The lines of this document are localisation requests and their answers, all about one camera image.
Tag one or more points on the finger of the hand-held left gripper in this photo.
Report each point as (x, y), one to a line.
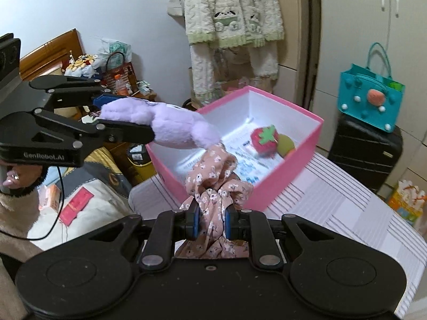
(126, 132)
(80, 90)

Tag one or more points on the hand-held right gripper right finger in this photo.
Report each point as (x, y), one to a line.
(229, 222)

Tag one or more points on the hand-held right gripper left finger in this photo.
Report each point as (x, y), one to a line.
(196, 222)

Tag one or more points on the pink floral cloth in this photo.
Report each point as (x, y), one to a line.
(213, 200)

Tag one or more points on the purple plush toy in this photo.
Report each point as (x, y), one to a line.
(166, 125)

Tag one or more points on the light blue wet wipes packet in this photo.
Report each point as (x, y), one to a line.
(255, 170)

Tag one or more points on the pink cardboard box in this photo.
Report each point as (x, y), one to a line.
(287, 180)

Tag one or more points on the red strawberry plush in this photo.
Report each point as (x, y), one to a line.
(263, 141)

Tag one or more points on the olive green sponge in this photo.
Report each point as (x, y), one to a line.
(287, 145)

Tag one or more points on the person's left forearm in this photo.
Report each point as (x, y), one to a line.
(15, 240)

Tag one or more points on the person's left hand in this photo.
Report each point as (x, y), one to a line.
(10, 178)

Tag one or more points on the plush flower bouquet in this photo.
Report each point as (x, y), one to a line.
(80, 65)

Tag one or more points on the yellow box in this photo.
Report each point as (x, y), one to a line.
(141, 163)

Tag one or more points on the orange bottle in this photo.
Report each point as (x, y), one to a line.
(122, 86)

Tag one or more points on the wooden headboard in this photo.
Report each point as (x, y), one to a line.
(56, 48)

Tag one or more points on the red checkered bag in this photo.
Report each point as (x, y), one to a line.
(125, 70)

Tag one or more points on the grey and white duvet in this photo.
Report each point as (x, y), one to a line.
(100, 180)

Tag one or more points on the white plastic bag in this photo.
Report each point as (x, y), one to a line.
(115, 48)

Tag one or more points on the orange tissue pack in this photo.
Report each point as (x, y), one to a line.
(50, 198)

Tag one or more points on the pink flat pouch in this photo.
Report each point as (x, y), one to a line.
(76, 206)

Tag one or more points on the white tissue pack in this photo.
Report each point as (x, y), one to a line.
(240, 138)

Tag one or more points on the cream fleece pajama pants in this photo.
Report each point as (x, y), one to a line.
(203, 70)

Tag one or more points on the pink striped sheet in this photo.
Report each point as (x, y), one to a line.
(333, 206)

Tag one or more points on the black suitcase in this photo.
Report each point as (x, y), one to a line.
(363, 156)

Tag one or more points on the cream fleece pajama top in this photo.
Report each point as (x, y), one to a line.
(230, 6)

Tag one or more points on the teal felt bag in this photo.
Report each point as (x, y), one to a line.
(370, 103)

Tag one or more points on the light wooden wardrobe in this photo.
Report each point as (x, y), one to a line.
(360, 23)

